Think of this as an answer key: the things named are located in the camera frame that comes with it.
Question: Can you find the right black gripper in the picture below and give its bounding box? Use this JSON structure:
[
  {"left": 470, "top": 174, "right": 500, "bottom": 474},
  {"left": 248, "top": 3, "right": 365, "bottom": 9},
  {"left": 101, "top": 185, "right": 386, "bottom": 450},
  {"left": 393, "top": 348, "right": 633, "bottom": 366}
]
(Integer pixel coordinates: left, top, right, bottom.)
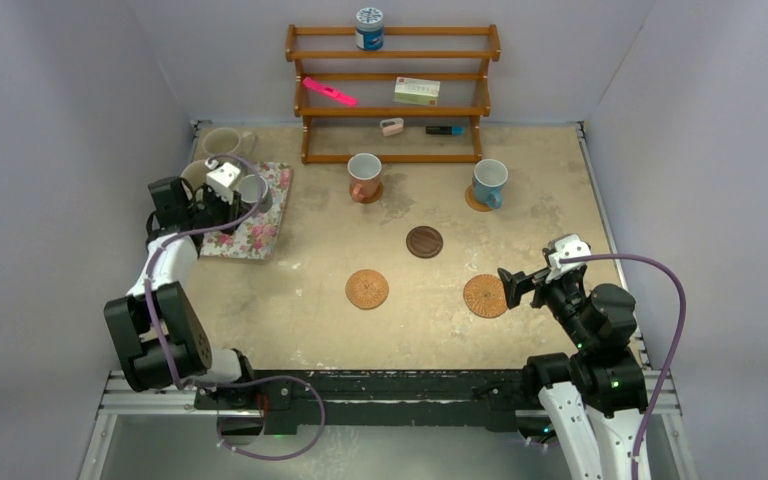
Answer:
[{"left": 497, "top": 263, "right": 596, "bottom": 349}]

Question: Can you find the small grey mug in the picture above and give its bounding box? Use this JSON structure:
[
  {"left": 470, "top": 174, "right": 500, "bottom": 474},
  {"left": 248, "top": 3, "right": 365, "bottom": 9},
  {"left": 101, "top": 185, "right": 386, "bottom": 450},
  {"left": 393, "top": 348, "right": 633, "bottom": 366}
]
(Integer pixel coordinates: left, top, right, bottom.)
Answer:
[{"left": 238, "top": 174, "right": 273, "bottom": 213}]

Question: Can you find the blue mug white inside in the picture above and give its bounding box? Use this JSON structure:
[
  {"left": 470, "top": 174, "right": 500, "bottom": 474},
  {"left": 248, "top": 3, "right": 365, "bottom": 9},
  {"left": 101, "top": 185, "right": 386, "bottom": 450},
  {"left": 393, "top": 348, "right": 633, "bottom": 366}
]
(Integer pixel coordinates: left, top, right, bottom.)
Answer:
[{"left": 471, "top": 159, "right": 509, "bottom": 209}]

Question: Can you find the brown orange mug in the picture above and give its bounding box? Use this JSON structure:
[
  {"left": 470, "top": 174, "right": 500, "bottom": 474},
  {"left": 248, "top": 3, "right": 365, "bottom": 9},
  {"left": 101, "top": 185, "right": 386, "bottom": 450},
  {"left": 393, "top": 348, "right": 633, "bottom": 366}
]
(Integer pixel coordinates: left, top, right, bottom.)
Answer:
[{"left": 347, "top": 153, "right": 382, "bottom": 203}]

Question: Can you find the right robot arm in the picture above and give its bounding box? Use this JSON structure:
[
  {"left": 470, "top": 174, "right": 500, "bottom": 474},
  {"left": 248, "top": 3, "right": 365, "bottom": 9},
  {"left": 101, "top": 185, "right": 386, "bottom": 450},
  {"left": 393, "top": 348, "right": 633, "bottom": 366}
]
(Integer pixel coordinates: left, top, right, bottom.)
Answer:
[{"left": 498, "top": 266, "right": 652, "bottom": 479}]

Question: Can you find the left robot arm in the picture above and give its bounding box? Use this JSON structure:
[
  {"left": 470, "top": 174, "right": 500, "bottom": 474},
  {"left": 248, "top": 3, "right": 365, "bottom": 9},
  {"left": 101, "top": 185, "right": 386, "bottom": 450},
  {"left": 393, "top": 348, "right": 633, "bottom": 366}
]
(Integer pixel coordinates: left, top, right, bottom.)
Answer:
[{"left": 103, "top": 176, "right": 258, "bottom": 409}]

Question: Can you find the woven rattan coaster right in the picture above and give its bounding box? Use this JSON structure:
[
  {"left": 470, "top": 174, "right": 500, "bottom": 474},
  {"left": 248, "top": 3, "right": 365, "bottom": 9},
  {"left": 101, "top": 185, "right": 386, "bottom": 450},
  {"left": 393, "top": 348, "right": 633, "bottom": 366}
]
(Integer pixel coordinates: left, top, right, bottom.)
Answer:
[{"left": 463, "top": 274, "right": 508, "bottom": 318}]

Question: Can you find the woven rattan coaster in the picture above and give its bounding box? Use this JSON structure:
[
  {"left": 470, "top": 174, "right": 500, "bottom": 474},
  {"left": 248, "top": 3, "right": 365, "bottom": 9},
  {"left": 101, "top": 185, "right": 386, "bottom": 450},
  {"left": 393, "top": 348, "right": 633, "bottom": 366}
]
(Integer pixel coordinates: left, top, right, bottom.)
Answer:
[
  {"left": 345, "top": 269, "right": 390, "bottom": 310},
  {"left": 463, "top": 274, "right": 508, "bottom": 318}
]

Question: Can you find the light wooden coaster right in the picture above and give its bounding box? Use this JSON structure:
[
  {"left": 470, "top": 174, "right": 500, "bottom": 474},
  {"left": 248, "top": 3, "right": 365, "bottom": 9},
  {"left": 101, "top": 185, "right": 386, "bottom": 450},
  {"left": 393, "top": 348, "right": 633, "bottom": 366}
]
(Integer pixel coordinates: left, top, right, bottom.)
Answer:
[{"left": 464, "top": 186, "right": 493, "bottom": 212}]

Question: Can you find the light wooden coaster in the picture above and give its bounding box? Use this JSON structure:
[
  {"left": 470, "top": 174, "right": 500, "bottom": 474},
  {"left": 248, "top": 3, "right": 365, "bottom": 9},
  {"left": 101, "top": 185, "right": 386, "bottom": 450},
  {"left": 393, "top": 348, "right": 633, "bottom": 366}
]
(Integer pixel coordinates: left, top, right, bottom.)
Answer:
[
  {"left": 464, "top": 186, "right": 493, "bottom": 212},
  {"left": 349, "top": 180, "right": 384, "bottom": 204}
]

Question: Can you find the dark brown wooden coaster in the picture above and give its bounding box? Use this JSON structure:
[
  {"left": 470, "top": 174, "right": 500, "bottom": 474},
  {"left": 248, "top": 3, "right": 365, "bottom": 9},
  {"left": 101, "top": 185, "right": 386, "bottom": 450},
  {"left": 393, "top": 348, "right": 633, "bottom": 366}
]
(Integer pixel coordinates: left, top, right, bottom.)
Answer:
[{"left": 406, "top": 225, "right": 444, "bottom": 259}]

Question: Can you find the woven rattan coaster left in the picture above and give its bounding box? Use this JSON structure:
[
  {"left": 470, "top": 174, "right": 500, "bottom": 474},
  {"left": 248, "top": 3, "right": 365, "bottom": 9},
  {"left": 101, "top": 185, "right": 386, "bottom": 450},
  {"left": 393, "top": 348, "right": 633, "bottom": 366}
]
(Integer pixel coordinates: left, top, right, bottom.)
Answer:
[{"left": 345, "top": 269, "right": 390, "bottom": 310}]

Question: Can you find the light wooden coaster left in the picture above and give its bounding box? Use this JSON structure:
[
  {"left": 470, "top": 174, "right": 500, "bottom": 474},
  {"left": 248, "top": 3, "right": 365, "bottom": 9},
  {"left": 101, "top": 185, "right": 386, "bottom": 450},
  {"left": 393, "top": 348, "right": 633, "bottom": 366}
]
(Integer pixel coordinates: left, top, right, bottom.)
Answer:
[{"left": 349, "top": 180, "right": 384, "bottom": 204}]

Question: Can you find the beige floral mug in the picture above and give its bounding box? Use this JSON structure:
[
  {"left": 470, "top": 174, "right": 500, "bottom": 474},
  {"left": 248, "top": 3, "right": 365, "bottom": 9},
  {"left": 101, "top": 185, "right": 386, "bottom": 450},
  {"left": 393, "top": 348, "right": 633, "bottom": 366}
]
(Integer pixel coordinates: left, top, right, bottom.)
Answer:
[{"left": 180, "top": 159, "right": 210, "bottom": 192}]

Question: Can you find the floral serving tray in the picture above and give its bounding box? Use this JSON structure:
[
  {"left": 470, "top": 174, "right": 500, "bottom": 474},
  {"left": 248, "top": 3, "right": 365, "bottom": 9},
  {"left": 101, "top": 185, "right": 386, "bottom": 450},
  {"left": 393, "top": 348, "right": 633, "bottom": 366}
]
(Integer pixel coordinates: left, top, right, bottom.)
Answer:
[{"left": 201, "top": 162, "right": 294, "bottom": 260}]

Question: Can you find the beige mug far back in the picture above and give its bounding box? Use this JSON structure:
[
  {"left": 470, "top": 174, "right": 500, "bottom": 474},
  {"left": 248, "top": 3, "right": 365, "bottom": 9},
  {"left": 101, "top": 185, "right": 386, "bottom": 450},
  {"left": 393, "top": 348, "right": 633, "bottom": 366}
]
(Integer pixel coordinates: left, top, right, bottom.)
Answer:
[{"left": 201, "top": 127, "right": 259, "bottom": 159}]

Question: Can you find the wooden three-tier shelf rack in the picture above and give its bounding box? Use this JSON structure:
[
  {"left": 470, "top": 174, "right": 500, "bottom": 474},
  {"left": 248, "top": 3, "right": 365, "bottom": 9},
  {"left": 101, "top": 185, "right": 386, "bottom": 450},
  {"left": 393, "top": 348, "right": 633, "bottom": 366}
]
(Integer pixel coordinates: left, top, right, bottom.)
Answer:
[{"left": 284, "top": 24, "right": 501, "bottom": 164}]

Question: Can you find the pink marker pen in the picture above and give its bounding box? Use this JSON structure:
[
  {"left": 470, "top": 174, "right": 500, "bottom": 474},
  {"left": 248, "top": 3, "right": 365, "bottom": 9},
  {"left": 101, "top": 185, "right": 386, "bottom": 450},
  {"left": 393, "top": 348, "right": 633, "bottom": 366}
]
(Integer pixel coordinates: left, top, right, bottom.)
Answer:
[{"left": 301, "top": 77, "right": 357, "bottom": 108}]

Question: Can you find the black blue marker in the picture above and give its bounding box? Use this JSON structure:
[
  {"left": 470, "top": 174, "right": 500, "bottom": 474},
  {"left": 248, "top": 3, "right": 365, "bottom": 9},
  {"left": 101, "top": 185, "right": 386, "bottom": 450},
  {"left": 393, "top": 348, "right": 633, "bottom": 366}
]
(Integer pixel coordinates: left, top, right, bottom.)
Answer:
[{"left": 425, "top": 125, "right": 465, "bottom": 136}]

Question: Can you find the pink tape dispenser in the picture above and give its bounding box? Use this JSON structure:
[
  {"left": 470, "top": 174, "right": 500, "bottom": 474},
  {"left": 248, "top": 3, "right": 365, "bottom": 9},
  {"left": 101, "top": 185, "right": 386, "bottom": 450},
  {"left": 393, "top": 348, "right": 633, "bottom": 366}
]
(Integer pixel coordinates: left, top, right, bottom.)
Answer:
[{"left": 379, "top": 117, "right": 404, "bottom": 137}]

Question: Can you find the green white small box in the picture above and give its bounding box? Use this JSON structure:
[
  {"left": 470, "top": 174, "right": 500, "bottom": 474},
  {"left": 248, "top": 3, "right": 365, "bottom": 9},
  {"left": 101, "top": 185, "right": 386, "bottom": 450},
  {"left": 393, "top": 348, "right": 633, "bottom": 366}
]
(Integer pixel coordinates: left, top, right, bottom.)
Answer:
[{"left": 393, "top": 77, "right": 441, "bottom": 106}]

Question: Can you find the blue-lidded white jar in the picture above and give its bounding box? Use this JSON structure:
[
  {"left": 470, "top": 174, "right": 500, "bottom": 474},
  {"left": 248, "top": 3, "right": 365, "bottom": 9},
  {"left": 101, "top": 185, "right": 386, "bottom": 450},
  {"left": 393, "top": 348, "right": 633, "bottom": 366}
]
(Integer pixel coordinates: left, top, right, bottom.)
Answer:
[{"left": 355, "top": 7, "right": 384, "bottom": 51}]

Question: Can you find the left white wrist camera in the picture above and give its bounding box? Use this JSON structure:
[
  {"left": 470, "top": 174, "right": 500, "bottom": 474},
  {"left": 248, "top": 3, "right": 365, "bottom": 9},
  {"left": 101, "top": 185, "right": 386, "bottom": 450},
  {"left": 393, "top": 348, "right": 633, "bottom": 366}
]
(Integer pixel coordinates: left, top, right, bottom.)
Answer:
[{"left": 205, "top": 159, "right": 244, "bottom": 204}]

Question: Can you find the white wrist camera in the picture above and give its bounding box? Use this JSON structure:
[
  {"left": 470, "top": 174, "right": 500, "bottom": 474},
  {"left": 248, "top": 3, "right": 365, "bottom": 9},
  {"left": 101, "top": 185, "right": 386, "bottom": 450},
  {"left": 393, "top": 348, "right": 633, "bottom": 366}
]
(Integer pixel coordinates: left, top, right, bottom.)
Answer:
[
  {"left": 205, "top": 159, "right": 244, "bottom": 204},
  {"left": 543, "top": 234, "right": 591, "bottom": 283}
]

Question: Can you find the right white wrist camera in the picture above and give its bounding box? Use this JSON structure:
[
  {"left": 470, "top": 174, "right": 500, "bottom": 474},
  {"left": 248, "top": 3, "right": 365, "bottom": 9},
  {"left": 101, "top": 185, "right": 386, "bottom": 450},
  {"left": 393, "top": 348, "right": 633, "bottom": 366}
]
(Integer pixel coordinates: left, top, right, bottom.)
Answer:
[{"left": 543, "top": 234, "right": 591, "bottom": 283}]

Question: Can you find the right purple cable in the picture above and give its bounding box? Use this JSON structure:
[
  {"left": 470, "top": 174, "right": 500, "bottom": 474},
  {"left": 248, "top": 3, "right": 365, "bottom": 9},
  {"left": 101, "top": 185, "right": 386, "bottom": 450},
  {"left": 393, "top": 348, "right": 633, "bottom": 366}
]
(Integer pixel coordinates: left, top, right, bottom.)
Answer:
[{"left": 559, "top": 254, "right": 687, "bottom": 480}]

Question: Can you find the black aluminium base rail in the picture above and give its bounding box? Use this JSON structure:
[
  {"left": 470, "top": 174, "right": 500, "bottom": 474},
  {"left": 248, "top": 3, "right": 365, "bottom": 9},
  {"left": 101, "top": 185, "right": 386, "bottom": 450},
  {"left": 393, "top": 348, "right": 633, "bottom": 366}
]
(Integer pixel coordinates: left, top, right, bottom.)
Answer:
[{"left": 97, "top": 368, "right": 683, "bottom": 439}]

